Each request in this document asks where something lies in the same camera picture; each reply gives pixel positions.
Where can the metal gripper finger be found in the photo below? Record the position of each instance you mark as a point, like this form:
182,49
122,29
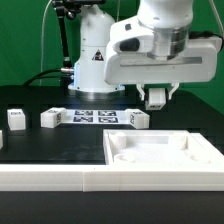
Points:
172,89
141,91

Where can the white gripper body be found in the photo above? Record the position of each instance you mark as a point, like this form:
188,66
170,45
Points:
197,63

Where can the white square table top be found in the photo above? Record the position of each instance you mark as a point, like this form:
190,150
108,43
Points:
149,147

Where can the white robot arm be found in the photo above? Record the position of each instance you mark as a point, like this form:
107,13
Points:
155,50

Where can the fiducial marker sheet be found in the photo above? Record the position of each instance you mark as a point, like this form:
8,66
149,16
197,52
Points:
113,117

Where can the white left fence piece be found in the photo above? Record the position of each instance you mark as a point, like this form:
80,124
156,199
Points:
1,139

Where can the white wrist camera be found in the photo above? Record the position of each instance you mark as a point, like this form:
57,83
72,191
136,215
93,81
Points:
129,36

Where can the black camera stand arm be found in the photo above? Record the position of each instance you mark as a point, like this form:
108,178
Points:
68,9

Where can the white front fence rail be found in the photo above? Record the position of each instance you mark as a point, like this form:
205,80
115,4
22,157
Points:
91,178

